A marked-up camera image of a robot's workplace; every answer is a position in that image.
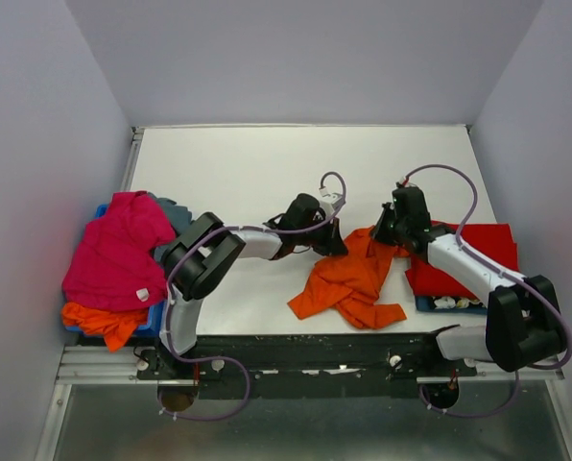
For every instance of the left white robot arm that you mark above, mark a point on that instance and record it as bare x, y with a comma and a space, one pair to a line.
198, 260

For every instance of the blue plastic bin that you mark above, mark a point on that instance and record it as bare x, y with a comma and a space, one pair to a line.
151, 324

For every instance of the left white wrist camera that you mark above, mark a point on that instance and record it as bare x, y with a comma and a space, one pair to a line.
330, 202

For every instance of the aluminium frame rail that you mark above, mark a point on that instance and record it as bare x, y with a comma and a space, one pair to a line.
96, 365

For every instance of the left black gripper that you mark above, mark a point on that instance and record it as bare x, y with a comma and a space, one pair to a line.
333, 245

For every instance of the folded blue t shirt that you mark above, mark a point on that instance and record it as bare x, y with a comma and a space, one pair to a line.
447, 304

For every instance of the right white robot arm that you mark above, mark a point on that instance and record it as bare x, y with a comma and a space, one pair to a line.
523, 328

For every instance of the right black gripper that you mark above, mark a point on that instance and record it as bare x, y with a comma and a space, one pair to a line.
379, 230

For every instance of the magenta t shirt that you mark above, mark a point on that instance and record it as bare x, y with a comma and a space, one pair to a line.
113, 268

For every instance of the grey blue t shirt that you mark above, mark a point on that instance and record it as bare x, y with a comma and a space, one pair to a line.
172, 221

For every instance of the folded red t shirt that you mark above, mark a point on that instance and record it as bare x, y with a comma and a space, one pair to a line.
492, 240

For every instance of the orange t shirt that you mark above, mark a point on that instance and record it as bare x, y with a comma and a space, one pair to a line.
352, 284
115, 328

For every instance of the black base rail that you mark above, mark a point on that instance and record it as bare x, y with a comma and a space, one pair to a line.
303, 366

